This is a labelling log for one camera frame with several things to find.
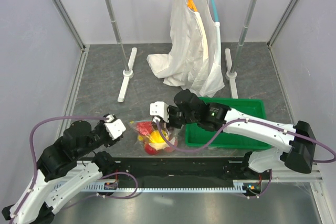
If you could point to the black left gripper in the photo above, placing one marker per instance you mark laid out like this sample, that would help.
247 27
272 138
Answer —
110 141

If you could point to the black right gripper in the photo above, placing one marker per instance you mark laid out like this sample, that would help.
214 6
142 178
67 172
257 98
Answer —
170 108

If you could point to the purple grape bunch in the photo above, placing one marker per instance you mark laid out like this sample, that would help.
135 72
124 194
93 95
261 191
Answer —
172 134

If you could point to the orange fruit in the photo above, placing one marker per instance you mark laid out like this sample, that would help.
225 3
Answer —
155 139

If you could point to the clear zip top bag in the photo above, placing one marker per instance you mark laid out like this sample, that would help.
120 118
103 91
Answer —
148 136

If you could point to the red strawberry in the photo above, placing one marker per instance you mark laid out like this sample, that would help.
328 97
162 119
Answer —
144 128

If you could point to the peach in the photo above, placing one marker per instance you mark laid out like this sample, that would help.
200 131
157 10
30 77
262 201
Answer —
150 150

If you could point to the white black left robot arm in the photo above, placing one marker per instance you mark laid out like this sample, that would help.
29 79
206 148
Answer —
42 201

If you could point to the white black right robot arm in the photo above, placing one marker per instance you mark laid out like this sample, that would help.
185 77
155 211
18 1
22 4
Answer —
292 146

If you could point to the white garment on teal hanger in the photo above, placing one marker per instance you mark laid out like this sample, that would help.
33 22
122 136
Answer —
209 79

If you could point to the white garment on orange hanger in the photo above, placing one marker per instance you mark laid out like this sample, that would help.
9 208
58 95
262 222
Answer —
186 55

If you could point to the silver clothes rack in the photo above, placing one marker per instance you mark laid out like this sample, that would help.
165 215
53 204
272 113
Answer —
228 63

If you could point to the teal hanger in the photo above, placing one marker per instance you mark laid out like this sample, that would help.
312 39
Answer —
214 1

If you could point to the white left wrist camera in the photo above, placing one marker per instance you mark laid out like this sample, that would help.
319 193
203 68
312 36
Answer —
114 126

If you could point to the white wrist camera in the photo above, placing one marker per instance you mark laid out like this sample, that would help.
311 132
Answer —
114 126
160 109

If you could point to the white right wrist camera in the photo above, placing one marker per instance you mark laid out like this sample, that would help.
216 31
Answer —
160 109

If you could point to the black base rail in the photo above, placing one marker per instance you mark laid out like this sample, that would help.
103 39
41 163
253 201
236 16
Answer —
234 169

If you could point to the light blue cable duct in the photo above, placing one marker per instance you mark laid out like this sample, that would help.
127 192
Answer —
170 184

